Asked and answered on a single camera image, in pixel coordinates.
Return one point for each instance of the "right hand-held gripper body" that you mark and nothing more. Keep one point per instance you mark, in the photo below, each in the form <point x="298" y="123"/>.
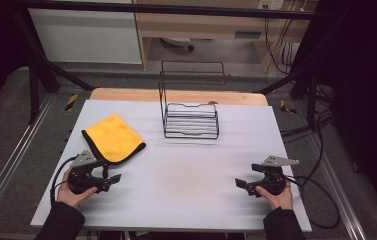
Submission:
<point x="272" y="176"/>

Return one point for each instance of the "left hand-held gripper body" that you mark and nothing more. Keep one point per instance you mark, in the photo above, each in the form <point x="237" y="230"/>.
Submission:
<point x="82" y="173"/>

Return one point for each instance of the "yellow cloth with black edge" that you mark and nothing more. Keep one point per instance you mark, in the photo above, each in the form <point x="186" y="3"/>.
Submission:
<point x="114" y="137"/>

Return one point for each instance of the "person's right hand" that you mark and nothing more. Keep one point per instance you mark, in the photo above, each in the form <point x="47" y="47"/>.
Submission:
<point x="277" y="198"/>

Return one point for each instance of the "person's left hand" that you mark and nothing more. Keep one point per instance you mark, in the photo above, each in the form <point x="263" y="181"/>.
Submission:
<point x="73" y="196"/>

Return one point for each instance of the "white table board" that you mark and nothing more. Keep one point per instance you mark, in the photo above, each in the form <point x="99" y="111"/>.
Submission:
<point x="182" y="180"/>

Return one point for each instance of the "yellow black hazard tape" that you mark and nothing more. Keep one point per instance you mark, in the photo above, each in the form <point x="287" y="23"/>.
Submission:
<point x="71" y="102"/>
<point x="286" y="107"/>

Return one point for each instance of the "wooden table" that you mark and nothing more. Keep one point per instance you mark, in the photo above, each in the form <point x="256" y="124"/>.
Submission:
<point x="126" y="94"/>

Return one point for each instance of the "white cabinet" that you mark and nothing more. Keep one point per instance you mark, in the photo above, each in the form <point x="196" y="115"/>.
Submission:
<point x="86" y="33"/>

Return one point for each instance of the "office chair base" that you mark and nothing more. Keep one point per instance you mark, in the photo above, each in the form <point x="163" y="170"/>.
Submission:
<point x="177" y="41"/>

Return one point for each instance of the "light wooden desk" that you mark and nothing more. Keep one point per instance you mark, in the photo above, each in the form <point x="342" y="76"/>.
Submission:
<point x="209" y="25"/>

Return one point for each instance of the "aluminium floor rail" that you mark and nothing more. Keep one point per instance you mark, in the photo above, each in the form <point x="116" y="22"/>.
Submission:
<point x="339" y="193"/>
<point x="12" y="156"/>

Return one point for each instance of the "black metal frame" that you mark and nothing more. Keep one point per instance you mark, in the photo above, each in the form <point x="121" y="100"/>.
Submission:
<point x="36" y="86"/>

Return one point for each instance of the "white wall socket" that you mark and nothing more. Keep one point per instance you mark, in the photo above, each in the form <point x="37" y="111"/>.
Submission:
<point x="271" y="4"/>

